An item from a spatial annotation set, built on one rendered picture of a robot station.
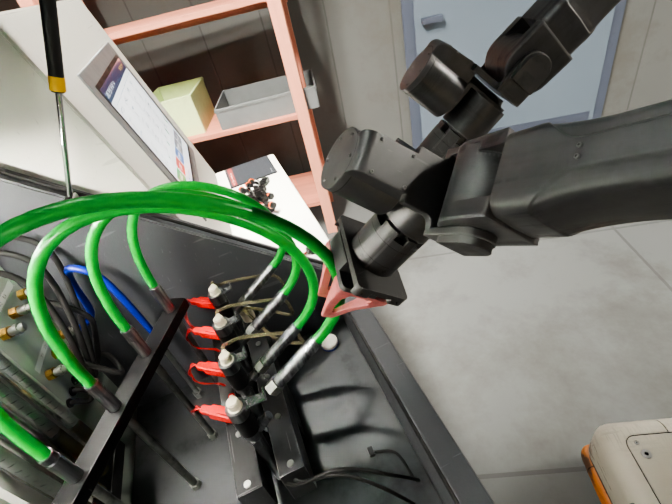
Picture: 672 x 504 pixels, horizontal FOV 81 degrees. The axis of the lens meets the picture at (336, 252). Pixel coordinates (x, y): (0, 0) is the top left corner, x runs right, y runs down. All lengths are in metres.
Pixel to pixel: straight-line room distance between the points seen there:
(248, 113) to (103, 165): 1.68
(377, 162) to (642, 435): 1.31
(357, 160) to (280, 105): 2.03
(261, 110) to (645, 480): 2.17
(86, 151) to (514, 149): 0.61
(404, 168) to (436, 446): 0.44
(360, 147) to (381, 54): 2.62
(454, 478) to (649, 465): 0.91
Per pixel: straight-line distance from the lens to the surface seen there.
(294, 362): 0.51
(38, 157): 0.75
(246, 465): 0.66
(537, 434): 1.75
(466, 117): 0.53
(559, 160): 0.26
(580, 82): 3.33
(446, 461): 0.64
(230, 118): 2.38
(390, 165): 0.32
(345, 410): 0.82
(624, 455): 1.47
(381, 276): 0.41
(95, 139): 0.72
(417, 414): 0.67
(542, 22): 0.52
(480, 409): 1.76
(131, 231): 0.65
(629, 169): 0.24
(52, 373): 0.78
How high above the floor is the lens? 1.54
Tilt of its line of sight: 38 degrees down
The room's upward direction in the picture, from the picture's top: 15 degrees counter-clockwise
